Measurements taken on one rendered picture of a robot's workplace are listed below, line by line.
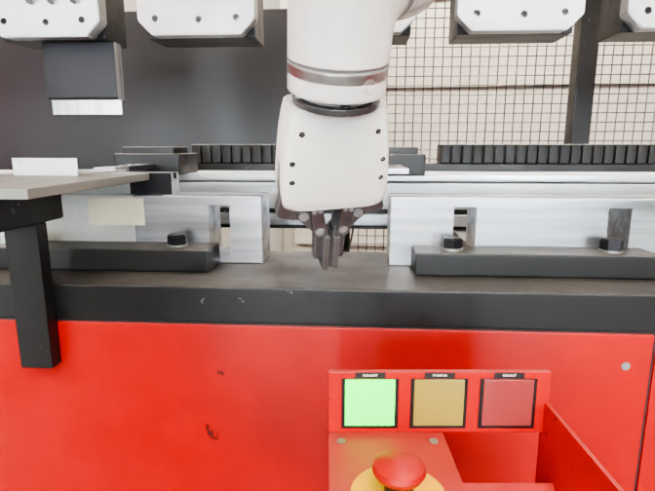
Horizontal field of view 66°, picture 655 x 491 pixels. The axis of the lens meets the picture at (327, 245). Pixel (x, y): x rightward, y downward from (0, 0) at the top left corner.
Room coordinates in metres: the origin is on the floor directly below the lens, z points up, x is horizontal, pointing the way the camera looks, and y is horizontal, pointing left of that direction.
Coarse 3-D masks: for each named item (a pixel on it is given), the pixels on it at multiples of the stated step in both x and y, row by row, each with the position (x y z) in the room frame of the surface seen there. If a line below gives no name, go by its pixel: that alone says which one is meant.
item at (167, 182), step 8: (152, 176) 0.71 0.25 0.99; (160, 176) 0.71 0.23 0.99; (168, 176) 0.71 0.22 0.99; (176, 176) 0.73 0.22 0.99; (136, 184) 0.71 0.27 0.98; (144, 184) 0.71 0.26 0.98; (152, 184) 0.71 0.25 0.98; (160, 184) 0.71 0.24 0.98; (168, 184) 0.71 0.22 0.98; (176, 184) 0.73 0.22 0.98; (136, 192) 0.71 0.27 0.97; (144, 192) 0.71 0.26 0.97; (152, 192) 0.71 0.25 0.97; (160, 192) 0.71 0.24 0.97; (168, 192) 0.71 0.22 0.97; (176, 192) 0.73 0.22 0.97
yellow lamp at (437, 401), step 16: (416, 384) 0.42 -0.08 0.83; (432, 384) 0.42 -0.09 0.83; (448, 384) 0.42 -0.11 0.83; (464, 384) 0.42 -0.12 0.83; (416, 400) 0.42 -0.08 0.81; (432, 400) 0.42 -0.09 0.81; (448, 400) 0.42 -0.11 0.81; (416, 416) 0.42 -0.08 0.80; (432, 416) 0.42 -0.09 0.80; (448, 416) 0.42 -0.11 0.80
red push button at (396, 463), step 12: (384, 456) 0.34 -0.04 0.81; (396, 456) 0.34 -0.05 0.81; (408, 456) 0.34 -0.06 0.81; (372, 468) 0.33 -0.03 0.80; (384, 468) 0.33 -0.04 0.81; (396, 468) 0.32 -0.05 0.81; (408, 468) 0.32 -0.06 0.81; (420, 468) 0.33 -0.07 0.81; (384, 480) 0.32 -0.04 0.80; (396, 480) 0.32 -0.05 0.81; (408, 480) 0.32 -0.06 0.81; (420, 480) 0.32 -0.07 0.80
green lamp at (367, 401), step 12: (348, 384) 0.42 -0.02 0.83; (360, 384) 0.42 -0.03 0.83; (372, 384) 0.42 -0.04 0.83; (384, 384) 0.42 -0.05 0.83; (348, 396) 0.42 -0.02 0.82; (360, 396) 0.42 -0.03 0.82; (372, 396) 0.42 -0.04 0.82; (384, 396) 0.42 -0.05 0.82; (348, 408) 0.42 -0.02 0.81; (360, 408) 0.42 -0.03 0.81; (372, 408) 0.42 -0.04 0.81; (384, 408) 0.42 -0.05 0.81; (348, 420) 0.42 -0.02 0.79; (360, 420) 0.42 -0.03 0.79; (372, 420) 0.42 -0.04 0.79; (384, 420) 0.42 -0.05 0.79
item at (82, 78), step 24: (48, 48) 0.73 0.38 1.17; (72, 48) 0.72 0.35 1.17; (96, 48) 0.72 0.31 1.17; (120, 48) 0.74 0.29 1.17; (48, 72) 0.73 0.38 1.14; (72, 72) 0.72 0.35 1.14; (96, 72) 0.72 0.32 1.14; (120, 72) 0.73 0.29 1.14; (48, 96) 0.73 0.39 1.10; (72, 96) 0.72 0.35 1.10; (96, 96) 0.72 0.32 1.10; (120, 96) 0.73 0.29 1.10
